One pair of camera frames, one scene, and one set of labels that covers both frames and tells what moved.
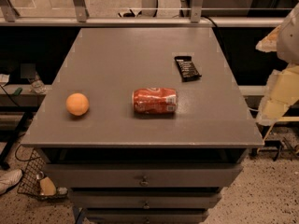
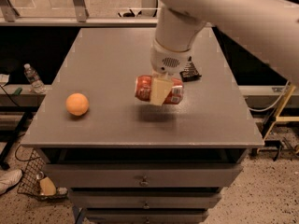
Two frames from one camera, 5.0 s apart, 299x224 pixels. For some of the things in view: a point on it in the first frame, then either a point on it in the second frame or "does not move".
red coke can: [154, 100] to [143, 85]
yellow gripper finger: [282, 92] to [170, 63]
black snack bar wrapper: [187, 69] does not move
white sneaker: [8, 178] does not move
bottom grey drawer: [146, 216] does not move
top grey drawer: [143, 175] does not move
